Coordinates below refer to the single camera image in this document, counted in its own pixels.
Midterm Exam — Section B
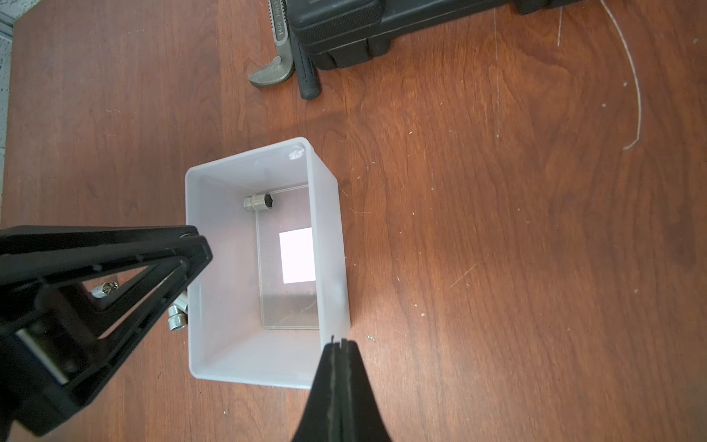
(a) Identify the translucent white storage box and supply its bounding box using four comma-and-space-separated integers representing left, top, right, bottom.
185, 137, 351, 389

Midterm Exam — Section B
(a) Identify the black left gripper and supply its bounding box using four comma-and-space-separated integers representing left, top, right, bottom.
1, 226, 213, 436

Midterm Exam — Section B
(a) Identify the black plastic tool case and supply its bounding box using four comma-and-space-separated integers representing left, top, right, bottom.
285, 0, 587, 71

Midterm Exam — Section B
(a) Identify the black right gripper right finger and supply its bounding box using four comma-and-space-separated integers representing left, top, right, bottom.
336, 340, 391, 441

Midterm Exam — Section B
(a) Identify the long silver socket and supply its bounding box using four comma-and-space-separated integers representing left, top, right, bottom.
168, 291, 189, 332

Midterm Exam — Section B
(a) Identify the grey metal pipe wrench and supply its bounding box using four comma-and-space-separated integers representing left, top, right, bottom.
249, 0, 321, 101

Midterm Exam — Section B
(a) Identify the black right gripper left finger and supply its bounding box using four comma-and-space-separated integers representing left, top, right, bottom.
292, 342, 339, 441

